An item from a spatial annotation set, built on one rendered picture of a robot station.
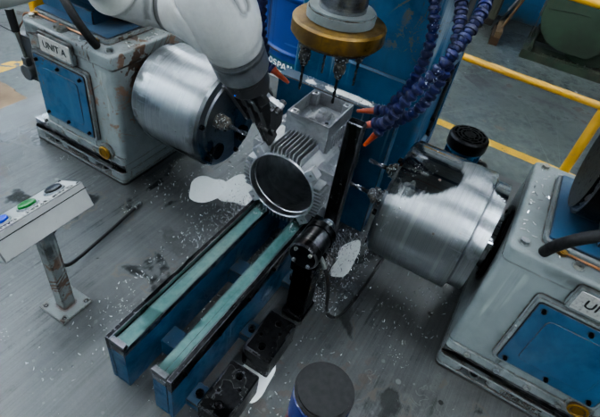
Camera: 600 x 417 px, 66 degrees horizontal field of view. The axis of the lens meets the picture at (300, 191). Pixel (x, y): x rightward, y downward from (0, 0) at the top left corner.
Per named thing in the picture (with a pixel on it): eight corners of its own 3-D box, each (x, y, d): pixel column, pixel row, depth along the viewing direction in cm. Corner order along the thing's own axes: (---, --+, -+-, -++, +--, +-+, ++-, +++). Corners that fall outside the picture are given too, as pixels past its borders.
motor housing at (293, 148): (286, 159, 120) (295, 95, 108) (350, 190, 115) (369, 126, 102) (240, 200, 106) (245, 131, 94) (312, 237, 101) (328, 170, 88)
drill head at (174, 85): (163, 95, 136) (158, 10, 120) (267, 144, 125) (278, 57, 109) (95, 131, 119) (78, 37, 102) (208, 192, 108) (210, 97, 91)
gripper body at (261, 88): (276, 60, 75) (286, 93, 84) (234, 43, 78) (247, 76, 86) (252, 95, 73) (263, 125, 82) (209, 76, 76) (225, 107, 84)
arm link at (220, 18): (281, 30, 70) (212, 3, 74) (259, -60, 56) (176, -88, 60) (242, 84, 67) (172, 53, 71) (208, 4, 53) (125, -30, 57)
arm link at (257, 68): (226, 14, 73) (236, 39, 79) (193, 57, 71) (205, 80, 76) (274, 33, 70) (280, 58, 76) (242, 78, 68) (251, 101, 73)
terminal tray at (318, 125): (308, 115, 109) (313, 87, 104) (348, 132, 106) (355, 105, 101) (281, 137, 101) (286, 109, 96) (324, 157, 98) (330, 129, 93)
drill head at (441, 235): (366, 191, 116) (394, 104, 100) (530, 269, 104) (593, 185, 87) (320, 252, 99) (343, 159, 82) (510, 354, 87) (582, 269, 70)
